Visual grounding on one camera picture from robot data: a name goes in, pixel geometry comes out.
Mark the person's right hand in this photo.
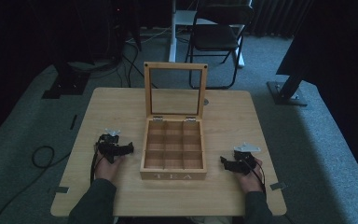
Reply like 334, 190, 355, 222
233, 157, 265, 194

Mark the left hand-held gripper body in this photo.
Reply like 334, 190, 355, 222
94, 128, 123, 164

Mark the right hand-held gripper black cable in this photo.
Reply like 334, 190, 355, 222
241, 158, 268, 196

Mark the black stand base plate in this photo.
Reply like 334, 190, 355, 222
41, 61, 91, 100

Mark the left hand-held gripper black cable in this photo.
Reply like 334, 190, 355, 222
89, 143, 105, 185

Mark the person's left hand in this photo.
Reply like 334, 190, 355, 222
93, 148, 127, 183

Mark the wooden tea box glass lid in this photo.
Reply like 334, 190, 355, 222
139, 61, 209, 181

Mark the bundle of black cables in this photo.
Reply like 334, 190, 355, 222
117, 27, 159, 90

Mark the hand-held gripper black cable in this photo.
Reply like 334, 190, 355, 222
89, 143, 105, 185
241, 158, 268, 196

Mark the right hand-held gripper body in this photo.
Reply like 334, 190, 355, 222
229, 142, 262, 175

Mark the black cable on floor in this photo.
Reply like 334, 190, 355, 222
0, 145, 73, 224

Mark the black slanted stand with base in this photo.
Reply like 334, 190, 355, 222
266, 52, 312, 107

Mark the black folding chair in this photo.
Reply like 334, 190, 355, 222
185, 3, 255, 91

